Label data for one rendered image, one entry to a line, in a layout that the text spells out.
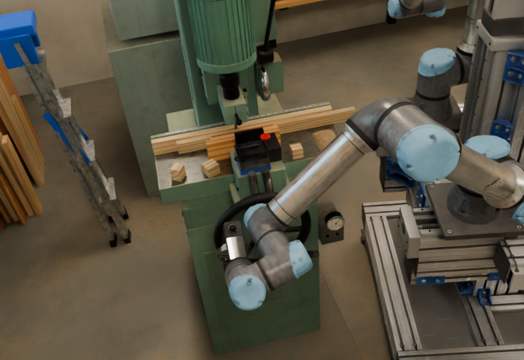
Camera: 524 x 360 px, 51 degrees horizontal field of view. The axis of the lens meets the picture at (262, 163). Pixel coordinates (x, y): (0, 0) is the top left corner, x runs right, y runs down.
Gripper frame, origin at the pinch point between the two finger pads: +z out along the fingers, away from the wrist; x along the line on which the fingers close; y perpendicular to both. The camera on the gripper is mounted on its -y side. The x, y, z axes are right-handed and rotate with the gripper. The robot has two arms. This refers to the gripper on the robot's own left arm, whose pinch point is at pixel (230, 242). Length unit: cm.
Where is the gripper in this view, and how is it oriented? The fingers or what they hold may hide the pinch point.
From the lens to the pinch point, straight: 153.9
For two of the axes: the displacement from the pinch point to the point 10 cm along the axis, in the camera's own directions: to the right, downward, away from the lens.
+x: 9.7, -2.0, 1.3
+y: 1.8, 9.7, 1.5
